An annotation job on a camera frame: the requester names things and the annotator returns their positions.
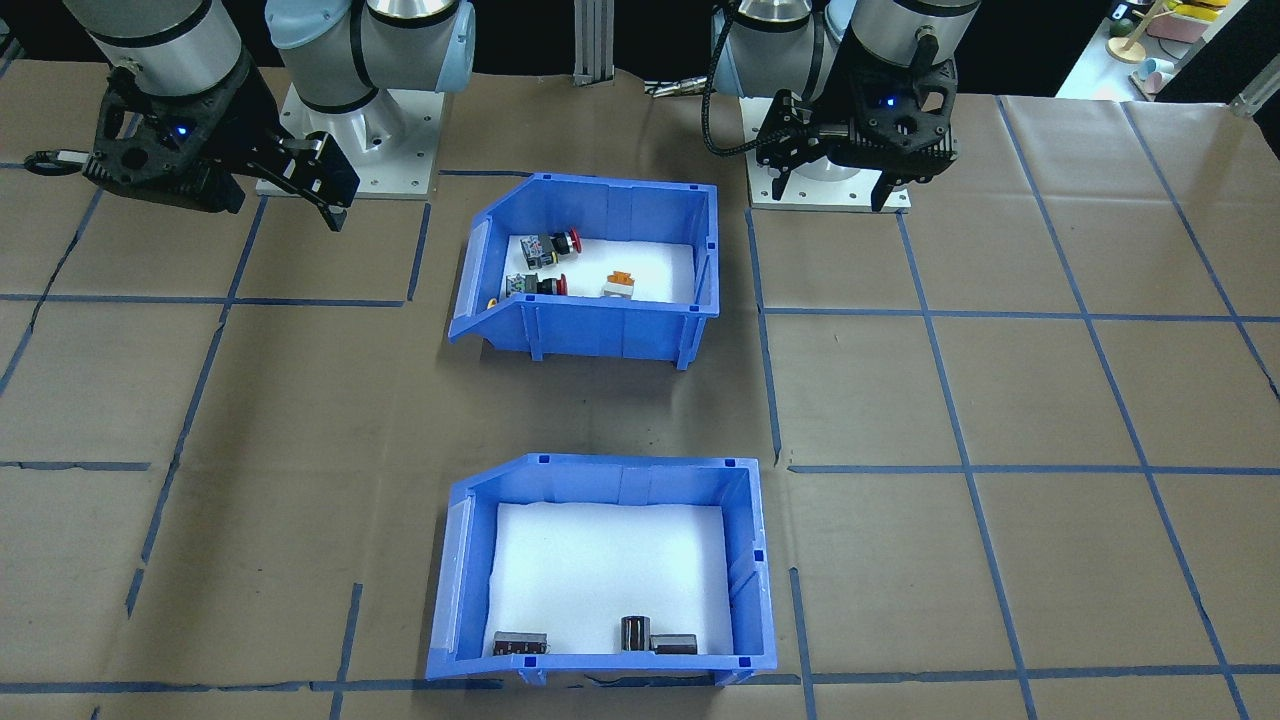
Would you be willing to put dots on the blue plastic storage bin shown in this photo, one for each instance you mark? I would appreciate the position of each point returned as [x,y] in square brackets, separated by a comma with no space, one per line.
[600,667]
[600,335]

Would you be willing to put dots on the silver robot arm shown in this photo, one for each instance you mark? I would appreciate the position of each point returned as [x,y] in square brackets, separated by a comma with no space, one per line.
[900,30]
[400,50]

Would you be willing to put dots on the red emergency stop button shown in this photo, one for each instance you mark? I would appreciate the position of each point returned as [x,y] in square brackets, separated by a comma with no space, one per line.
[548,247]
[535,285]

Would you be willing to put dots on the pink toy box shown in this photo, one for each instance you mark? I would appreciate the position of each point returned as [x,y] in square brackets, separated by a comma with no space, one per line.
[1180,25]

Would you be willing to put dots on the items in right bin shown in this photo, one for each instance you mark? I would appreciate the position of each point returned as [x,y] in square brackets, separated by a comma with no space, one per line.
[650,262]

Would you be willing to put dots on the white side table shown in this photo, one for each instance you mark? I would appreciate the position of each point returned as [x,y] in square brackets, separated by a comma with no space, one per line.
[1100,75]

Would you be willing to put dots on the beige wooden toy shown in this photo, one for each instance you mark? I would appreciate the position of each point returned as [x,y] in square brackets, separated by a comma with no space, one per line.
[1128,48]

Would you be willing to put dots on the pastel toy cup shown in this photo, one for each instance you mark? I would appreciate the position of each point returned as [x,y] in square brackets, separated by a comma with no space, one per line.
[1158,75]

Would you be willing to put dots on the aluminium profile bar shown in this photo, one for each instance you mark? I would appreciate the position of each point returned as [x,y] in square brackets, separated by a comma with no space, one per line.
[1258,100]

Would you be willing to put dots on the white foam liner sheet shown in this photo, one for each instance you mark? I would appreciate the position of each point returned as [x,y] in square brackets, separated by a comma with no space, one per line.
[610,570]

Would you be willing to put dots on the black rectangular contact block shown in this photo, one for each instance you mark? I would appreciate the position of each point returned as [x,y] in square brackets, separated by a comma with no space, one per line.
[520,644]
[675,645]

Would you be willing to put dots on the black cylindrical component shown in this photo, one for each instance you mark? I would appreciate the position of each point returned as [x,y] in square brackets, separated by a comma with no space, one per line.
[636,634]

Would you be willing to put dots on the white square base plate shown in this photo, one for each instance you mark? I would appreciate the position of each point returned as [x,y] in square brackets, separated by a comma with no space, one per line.
[400,165]
[840,198]

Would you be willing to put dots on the aluminium frame post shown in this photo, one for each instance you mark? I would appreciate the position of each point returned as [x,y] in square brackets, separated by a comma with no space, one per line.
[594,40]

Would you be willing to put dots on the orange white switch block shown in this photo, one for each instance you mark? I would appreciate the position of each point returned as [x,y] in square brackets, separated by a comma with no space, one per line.
[619,286]

